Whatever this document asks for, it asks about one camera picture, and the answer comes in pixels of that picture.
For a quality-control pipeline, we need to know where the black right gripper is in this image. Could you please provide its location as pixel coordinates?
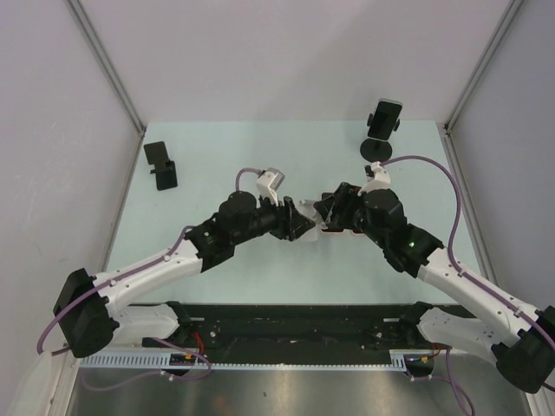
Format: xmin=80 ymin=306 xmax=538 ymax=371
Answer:
xmin=315 ymin=182 xmax=388 ymax=247

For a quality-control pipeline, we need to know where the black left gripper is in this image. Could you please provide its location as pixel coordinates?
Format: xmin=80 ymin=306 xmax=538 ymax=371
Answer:
xmin=232 ymin=189 xmax=315 ymax=246

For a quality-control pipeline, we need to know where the white phone stand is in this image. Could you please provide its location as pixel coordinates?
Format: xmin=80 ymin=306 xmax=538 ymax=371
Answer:
xmin=297 ymin=199 xmax=323 ymax=243

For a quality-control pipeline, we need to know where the black round-base phone stand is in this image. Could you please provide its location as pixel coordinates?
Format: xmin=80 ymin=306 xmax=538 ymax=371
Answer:
xmin=359 ymin=134 xmax=393 ymax=162

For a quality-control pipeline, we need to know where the white-cased phone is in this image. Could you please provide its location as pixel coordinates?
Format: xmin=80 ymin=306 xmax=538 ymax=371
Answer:
xmin=367 ymin=99 xmax=402 ymax=141

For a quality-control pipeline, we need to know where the black folding phone stand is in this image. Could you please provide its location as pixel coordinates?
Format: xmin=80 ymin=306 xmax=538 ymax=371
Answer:
xmin=143 ymin=141 xmax=178 ymax=192

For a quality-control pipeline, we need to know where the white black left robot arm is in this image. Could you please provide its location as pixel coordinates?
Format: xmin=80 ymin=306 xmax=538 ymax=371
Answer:
xmin=53 ymin=192 xmax=321 ymax=358

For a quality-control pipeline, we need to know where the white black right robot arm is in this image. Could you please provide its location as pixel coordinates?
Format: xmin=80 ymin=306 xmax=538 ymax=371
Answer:
xmin=314 ymin=183 xmax=554 ymax=393

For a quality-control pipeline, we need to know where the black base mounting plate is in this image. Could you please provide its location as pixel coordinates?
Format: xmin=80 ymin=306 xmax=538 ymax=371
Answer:
xmin=142 ymin=302 xmax=437 ymax=366

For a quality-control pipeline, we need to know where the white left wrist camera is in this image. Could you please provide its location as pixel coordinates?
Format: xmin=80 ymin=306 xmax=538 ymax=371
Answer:
xmin=256 ymin=168 xmax=285 ymax=202

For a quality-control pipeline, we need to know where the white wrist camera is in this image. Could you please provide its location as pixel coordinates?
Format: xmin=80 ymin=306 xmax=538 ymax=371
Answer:
xmin=256 ymin=168 xmax=285 ymax=202
xmin=361 ymin=162 xmax=391 ymax=193

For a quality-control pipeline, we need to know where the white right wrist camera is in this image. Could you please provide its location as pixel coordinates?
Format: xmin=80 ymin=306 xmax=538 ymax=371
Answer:
xmin=361 ymin=162 xmax=391 ymax=193

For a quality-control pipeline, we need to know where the white slotted cable duct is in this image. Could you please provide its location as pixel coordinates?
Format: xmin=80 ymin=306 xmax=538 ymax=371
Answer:
xmin=80 ymin=349 xmax=411 ymax=373

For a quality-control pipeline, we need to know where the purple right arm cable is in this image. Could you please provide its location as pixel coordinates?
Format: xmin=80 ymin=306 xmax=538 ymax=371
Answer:
xmin=381 ymin=154 xmax=555 ymax=416

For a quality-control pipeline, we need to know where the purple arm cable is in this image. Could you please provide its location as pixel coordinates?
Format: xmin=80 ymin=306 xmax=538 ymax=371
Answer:
xmin=36 ymin=167 xmax=261 ymax=393
xmin=381 ymin=154 xmax=555 ymax=416

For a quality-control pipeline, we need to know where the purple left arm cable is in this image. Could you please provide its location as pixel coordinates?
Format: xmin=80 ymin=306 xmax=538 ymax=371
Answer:
xmin=36 ymin=167 xmax=261 ymax=393

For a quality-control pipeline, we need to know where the aluminium frame rail right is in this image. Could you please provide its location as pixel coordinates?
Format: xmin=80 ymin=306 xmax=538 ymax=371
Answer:
xmin=441 ymin=0 xmax=528 ymax=135

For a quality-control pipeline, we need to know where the aluminium frame rail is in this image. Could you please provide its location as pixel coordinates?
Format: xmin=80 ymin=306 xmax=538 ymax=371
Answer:
xmin=62 ymin=0 xmax=147 ymax=135
xmin=441 ymin=0 xmax=528 ymax=135

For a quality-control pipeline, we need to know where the aluminium frame rail left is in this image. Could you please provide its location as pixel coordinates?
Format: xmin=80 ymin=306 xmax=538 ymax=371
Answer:
xmin=62 ymin=0 xmax=147 ymax=135

